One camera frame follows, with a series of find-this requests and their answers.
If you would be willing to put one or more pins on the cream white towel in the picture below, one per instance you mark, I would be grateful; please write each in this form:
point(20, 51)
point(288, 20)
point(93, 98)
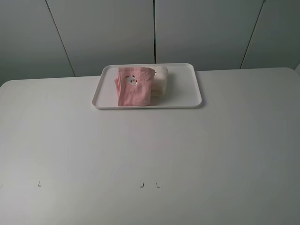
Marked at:
point(159, 82)

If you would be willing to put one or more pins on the pink towel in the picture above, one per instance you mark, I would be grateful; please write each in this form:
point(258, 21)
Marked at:
point(133, 85)

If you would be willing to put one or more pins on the white rectangular plastic tray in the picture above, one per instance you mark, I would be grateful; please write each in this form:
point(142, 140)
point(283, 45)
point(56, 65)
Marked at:
point(182, 90)

